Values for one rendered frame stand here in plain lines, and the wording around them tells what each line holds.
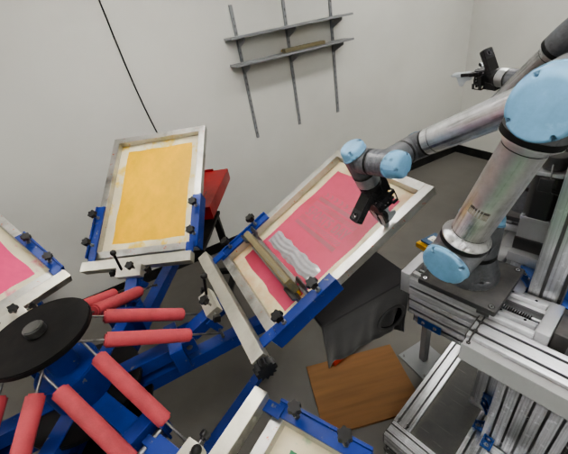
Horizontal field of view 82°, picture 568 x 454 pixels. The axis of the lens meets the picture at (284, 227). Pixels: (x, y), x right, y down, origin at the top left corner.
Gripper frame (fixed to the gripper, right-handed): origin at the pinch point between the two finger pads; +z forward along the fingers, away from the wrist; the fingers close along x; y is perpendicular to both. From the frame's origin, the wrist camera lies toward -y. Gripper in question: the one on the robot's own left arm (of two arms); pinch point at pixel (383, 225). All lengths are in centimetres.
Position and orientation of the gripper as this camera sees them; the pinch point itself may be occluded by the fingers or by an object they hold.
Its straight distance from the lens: 120.2
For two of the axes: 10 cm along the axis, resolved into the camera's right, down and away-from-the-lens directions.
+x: -4.6, -4.2, 7.8
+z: 5.0, 6.1, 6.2
